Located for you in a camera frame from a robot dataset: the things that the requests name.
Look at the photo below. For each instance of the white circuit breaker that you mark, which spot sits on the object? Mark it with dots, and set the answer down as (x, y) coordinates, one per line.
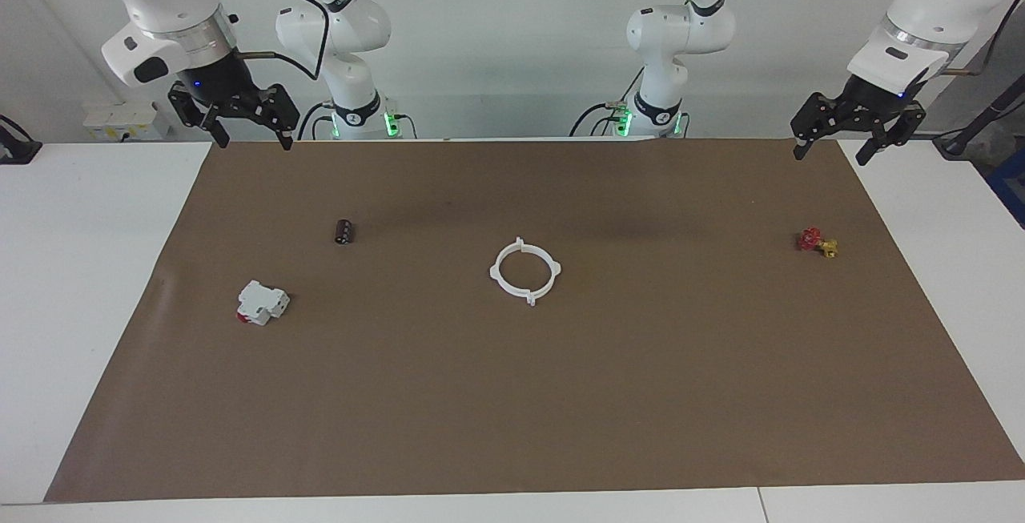
(260, 301)

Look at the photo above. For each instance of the black tripod leg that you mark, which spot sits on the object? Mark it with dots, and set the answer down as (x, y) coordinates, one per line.
(981, 118)

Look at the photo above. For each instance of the blue crate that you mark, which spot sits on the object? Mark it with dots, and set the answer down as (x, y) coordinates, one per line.
(1010, 187)

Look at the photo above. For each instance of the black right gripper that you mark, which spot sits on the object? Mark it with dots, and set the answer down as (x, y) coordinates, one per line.
(224, 90)

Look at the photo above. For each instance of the brown table mat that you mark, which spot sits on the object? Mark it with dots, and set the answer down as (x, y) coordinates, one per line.
(512, 395)

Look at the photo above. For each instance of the red and yellow valve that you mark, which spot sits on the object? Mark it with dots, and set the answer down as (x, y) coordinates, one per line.
(810, 239)

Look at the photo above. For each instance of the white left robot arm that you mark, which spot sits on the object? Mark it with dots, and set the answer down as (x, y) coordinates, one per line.
(937, 2)

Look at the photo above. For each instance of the white wall power strip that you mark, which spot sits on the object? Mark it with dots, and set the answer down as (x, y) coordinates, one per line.
(128, 121)

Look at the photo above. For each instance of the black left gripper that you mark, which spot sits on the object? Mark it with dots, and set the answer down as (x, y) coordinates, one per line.
(861, 110)

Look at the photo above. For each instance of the small black connector block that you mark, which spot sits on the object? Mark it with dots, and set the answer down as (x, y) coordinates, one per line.
(345, 231)

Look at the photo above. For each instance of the black clamp mount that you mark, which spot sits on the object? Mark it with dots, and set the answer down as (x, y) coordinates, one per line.
(16, 146)

